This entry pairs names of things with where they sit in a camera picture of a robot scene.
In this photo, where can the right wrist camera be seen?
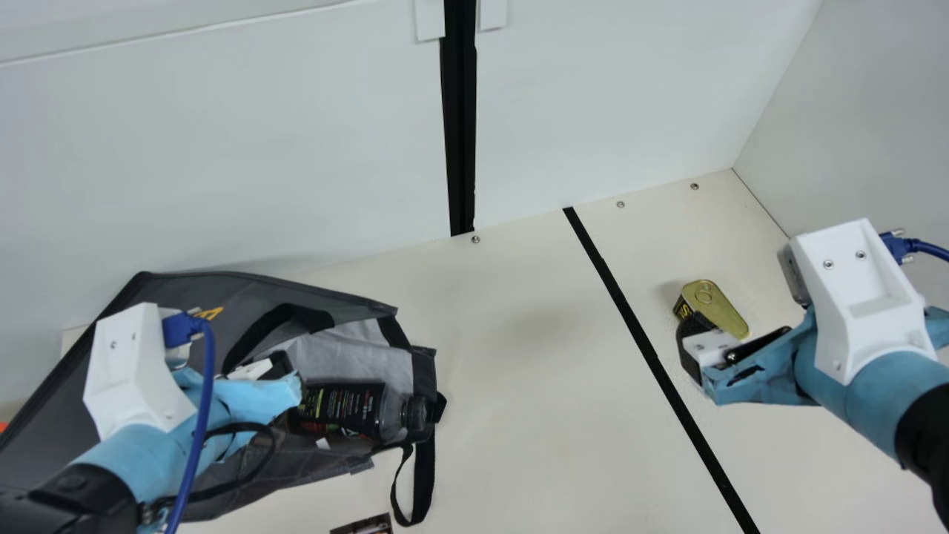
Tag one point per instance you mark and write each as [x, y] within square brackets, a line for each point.
[860, 304]

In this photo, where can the black post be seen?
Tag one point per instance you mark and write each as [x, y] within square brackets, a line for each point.
[460, 111]

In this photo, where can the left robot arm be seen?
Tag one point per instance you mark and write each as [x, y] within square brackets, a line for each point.
[67, 500]

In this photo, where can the black strip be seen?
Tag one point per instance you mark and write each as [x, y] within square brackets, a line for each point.
[652, 363]

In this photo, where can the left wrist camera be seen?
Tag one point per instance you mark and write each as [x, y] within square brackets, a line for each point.
[130, 371]

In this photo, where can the rectangular tin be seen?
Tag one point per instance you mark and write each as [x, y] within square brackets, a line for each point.
[715, 304]

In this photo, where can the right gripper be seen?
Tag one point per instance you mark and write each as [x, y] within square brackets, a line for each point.
[771, 378]

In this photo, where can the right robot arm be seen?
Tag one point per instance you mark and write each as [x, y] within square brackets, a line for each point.
[927, 445]

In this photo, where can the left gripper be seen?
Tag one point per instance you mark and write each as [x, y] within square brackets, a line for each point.
[245, 400]

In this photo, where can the dark coffee bottle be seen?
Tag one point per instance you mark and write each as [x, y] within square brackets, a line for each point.
[348, 411]

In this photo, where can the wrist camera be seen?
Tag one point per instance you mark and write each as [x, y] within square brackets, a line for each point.
[860, 304]
[130, 371]

